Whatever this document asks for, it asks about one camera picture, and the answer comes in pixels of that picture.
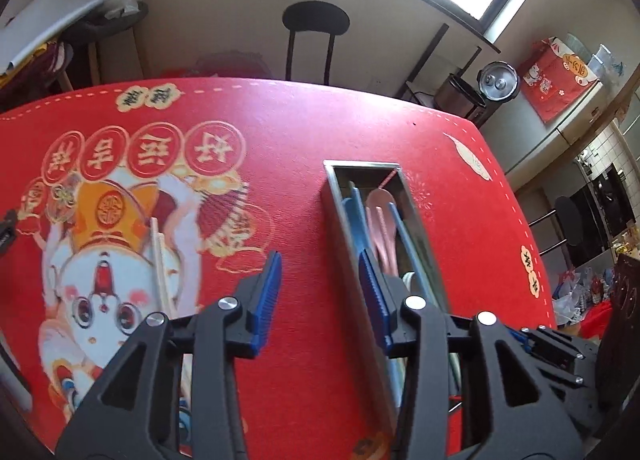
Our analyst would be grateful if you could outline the dark carved wooden chair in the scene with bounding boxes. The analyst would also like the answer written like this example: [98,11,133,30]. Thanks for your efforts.
[595,254,640,393]

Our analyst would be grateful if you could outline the black round stool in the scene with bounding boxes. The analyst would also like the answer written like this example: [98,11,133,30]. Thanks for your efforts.
[526,196,584,257]

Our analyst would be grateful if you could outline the green spoon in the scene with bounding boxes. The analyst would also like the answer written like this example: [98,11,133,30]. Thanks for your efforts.
[389,357,409,407]

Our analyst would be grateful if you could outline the pile of plastic bags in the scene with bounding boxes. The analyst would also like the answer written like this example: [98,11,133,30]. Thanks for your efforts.
[551,265,617,327]

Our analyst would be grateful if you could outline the dark red cloth pile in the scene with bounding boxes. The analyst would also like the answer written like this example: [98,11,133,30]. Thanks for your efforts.
[0,38,77,101]

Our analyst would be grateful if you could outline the silver black pressure cooker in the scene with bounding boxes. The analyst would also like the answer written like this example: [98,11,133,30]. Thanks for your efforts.
[476,61,522,104]

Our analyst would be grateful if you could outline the black oven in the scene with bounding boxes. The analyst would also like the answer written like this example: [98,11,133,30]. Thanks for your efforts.
[579,162,637,267]

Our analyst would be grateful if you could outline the white counter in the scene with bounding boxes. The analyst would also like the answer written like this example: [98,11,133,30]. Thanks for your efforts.
[504,82,640,177]

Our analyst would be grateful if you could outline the blue spoon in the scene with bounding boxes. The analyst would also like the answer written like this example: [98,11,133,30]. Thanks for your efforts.
[341,181,369,261]

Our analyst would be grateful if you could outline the grey board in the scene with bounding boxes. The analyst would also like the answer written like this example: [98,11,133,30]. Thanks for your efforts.
[0,0,142,74]

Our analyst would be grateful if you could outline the blue chopstick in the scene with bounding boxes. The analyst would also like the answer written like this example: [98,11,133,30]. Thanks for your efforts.
[387,202,437,301]

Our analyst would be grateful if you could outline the steel utensil tray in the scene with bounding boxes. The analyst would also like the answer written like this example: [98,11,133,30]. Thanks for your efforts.
[322,160,463,446]

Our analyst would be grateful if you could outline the dark rice cooker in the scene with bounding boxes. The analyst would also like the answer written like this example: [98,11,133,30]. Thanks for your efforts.
[434,72,488,125]

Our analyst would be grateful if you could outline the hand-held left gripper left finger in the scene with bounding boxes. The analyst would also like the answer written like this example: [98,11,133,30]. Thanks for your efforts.
[55,251,283,460]

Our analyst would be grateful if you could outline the red printed table mat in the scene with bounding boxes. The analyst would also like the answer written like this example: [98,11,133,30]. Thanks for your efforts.
[0,77,556,460]

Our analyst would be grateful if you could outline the dark round side table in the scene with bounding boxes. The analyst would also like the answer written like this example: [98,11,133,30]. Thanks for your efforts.
[74,0,149,86]

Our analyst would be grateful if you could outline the red lucky cat cloth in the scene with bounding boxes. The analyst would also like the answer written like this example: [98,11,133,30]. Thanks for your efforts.
[521,37,602,124]

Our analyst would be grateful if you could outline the clear plastic containers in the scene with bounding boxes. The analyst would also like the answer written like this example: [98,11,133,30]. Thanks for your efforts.
[565,32,627,86]

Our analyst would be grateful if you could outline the folded wooden frame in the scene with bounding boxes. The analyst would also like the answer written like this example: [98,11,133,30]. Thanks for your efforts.
[404,22,482,101]

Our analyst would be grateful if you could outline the pink spoon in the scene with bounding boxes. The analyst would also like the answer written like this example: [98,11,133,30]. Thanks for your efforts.
[366,188,402,277]

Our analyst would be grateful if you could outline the white plastic bag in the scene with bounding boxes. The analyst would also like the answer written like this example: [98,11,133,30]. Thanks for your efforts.
[101,0,140,21]

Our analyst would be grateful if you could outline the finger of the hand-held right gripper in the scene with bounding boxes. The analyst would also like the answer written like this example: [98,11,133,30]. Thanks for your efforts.
[510,326,584,386]

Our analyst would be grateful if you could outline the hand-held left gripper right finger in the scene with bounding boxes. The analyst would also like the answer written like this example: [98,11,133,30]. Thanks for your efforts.
[358,249,586,460]

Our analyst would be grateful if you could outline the white chopstick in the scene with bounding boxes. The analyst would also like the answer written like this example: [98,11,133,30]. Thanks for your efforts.
[150,216,176,321]

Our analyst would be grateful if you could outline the pink chopstick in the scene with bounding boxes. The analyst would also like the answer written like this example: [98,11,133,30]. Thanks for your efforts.
[372,207,398,271]

